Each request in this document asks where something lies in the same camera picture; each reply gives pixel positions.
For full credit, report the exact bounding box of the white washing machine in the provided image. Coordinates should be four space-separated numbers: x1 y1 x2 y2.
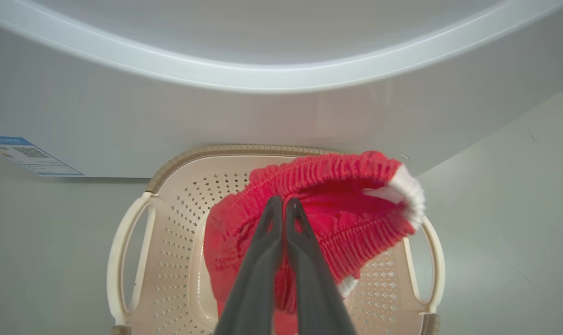
0 0 563 179

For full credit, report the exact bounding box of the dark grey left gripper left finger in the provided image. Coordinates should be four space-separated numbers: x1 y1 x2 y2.
214 195 283 335

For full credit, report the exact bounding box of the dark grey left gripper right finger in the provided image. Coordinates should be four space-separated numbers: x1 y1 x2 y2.
285 198 357 335

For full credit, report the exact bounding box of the red garment with white stripes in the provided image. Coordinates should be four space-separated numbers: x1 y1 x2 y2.
203 150 426 335

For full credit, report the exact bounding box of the beige perforated laundry basket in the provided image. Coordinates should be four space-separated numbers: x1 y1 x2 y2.
106 143 446 335

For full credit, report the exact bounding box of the blue energy label sticker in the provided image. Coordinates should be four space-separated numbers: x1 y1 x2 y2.
0 135 85 177

